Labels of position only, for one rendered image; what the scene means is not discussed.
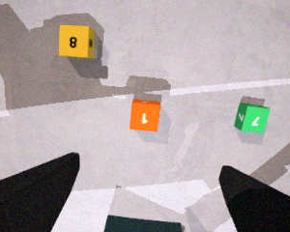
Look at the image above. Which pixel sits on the green block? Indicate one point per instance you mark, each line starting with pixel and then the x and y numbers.
pixel 251 117

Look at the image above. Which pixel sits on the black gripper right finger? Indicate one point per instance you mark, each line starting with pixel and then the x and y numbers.
pixel 253 206

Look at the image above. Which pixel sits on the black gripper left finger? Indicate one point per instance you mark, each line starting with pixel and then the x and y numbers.
pixel 31 201

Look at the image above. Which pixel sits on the orange block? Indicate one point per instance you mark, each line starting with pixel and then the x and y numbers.
pixel 144 115

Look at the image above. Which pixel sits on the yellow block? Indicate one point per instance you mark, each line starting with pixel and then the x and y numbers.
pixel 76 41

